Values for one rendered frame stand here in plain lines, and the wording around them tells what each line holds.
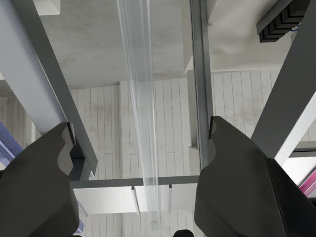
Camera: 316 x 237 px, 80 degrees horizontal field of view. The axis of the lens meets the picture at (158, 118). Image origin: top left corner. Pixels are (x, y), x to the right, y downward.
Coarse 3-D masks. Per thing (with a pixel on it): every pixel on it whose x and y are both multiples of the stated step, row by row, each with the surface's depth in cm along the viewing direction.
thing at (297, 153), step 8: (296, 152) 29; (304, 152) 29; (312, 152) 29; (288, 160) 28; (296, 160) 29; (304, 160) 29; (312, 160) 29; (288, 168) 30; (296, 168) 30; (304, 168) 30; (312, 168) 30; (296, 176) 32; (304, 176) 32; (296, 184) 33; (312, 192) 36; (312, 200) 38
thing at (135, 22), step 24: (120, 0) 8; (144, 0) 8; (120, 24) 8; (144, 24) 8; (144, 48) 9; (144, 72) 10; (144, 96) 11; (144, 120) 12; (144, 144) 14; (144, 168) 16
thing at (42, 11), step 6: (36, 0) 16; (42, 0) 16; (48, 0) 17; (54, 0) 17; (36, 6) 17; (42, 6) 17; (48, 6) 17; (54, 6) 17; (42, 12) 18; (48, 12) 18; (54, 12) 18
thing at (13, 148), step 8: (0, 128) 13; (0, 136) 13; (8, 136) 14; (0, 144) 14; (8, 144) 14; (16, 144) 15; (0, 152) 14; (8, 152) 14; (16, 152) 15; (0, 160) 15; (8, 160) 15; (80, 224) 26; (80, 232) 27
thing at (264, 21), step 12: (288, 0) 43; (300, 0) 41; (276, 12) 47; (288, 12) 43; (300, 12) 42; (264, 24) 52; (276, 24) 47; (288, 24) 46; (264, 36) 53; (276, 36) 52
